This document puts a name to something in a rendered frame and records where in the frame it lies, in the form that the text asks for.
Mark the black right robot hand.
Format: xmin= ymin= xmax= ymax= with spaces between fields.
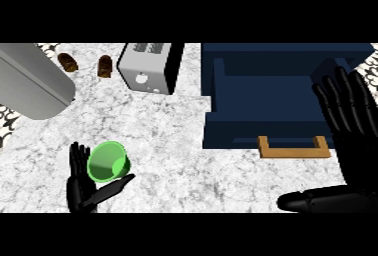
xmin=275 ymin=65 xmax=378 ymax=214

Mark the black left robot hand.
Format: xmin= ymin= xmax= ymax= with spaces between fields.
xmin=64 ymin=141 xmax=137 ymax=214

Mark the green cup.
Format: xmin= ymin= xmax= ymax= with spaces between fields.
xmin=85 ymin=140 xmax=131 ymax=184

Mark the silver toaster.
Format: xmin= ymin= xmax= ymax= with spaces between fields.
xmin=116 ymin=42 xmax=185 ymax=96

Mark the dark blue drawer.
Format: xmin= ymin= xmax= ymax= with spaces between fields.
xmin=199 ymin=42 xmax=376 ymax=150

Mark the brown bread loaf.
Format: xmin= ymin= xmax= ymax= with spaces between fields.
xmin=55 ymin=52 xmax=79 ymax=73
xmin=95 ymin=54 xmax=115 ymax=79

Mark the wooden drawer handle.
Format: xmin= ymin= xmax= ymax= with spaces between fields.
xmin=256 ymin=135 xmax=332 ymax=159

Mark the large grey rounded appliance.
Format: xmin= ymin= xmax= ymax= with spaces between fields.
xmin=0 ymin=42 xmax=76 ymax=121

